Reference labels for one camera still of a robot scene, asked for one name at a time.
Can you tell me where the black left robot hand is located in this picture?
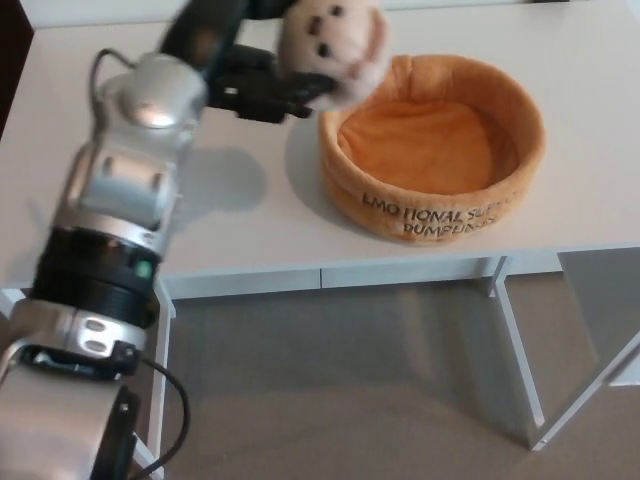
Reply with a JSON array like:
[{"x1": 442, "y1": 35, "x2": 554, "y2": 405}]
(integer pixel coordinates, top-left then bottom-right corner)
[{"x1": 159, "y1": 0, "x2": 336, "y2": 124}]

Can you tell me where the beige plush dumpling toy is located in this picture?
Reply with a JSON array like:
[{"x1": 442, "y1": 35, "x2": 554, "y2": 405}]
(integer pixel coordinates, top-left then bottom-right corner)
[{"x1": 277, "y1": 0, "x2": 394, "y2": 112}]

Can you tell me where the orange round plush basket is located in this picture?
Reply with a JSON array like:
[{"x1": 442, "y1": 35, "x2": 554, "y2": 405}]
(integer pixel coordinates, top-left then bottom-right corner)
[{"x1": 318, "y1": 54, "x2": 546, "y2": 246}]

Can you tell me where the white table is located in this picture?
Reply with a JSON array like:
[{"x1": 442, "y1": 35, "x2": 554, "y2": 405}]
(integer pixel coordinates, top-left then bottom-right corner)
[{"x1": 164, "y1": 0, "x2": 640, "y2": 302}]

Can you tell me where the dark brown door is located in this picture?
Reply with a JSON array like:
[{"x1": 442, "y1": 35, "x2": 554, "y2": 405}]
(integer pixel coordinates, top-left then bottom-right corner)
[{"x1": 0, "y1": 0, "x2": 37, "y2": 137}]

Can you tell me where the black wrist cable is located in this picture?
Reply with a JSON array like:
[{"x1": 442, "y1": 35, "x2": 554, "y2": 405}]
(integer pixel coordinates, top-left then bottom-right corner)
[{"x1": 89, "y1": 48, "x2": 139, "y2": 126}]

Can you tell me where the white metal table leg frame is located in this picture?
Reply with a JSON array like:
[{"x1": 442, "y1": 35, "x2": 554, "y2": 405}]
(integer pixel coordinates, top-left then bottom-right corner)
[
  {"x1": 0, "y1": 279, "x2": 177, "y2": 474},
  {"x1": 484, "y1": 254, "x2": 640, "y2": 451}
]

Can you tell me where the black elbow cable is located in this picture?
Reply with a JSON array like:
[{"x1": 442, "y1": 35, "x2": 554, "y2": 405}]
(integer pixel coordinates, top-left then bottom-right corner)
[{"x1": 127, "y1": 355, "x2": 193, "y2": 476}]

